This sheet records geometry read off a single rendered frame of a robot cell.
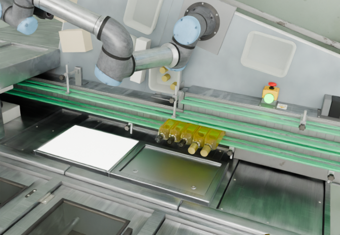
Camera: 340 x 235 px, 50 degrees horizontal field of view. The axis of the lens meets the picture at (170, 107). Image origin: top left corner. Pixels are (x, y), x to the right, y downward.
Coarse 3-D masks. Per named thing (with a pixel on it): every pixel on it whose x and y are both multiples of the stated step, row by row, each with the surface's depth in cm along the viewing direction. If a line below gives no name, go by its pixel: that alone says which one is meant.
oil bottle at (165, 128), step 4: (168, 120) 184; (172, 120) 184; (176, 120) 184; (164, 124) 179; (168, 124) 179; (172, 124) 180; (160, 128) 175; (164, 128) 175; (168, 128) 175; (160, 132) 174; (164, 132) 173; (168, 132) 174; (164, 136) 174; (168, 136) 175
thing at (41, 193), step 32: (0, 96) 244; (32, 128) 207; (64, 128) 207; (96, 128) 212; (0, 160) 174; (32, 160) 171; (224, 160) 187; (0, 192) 155; (32, 192) 155; (64, 192) 157; (96, 192) 156; (128, 192) 154; (160, 192) 155; (224, 192) 163; (256, 192) 164; (288, 192) 165; (320, 192) 166; (0, 224) 135; (32, 224) 138; (64, 224) 139; (96, 224) 140; (128, 224) 141; (160, 224) 142; (192, 224) 142; (224, 224) 141; (256, 224) 139; (288, 224) 145; (320, 224) 146
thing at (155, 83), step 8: (152, 72) 195; (160, 72) 199; (168, 72) 197; (176, 72) 196; (152, 80) 197; (160, 80) 201; (168, 80) 199; (176, 80) 197; (152, 88) 196; (160, 88) 197; (168, 88) 197
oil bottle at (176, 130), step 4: (176, 124) 179; (180, 124) 179; (184, 124) 180; (172, 128) 175; (176, 128) 175; (180, 128) 175; (184, 128) 177; (172, 132) 172; (176, 132) 172; (180, 132) 172; (176, 136) 171; (180, 136) 173; (176, 140) 172
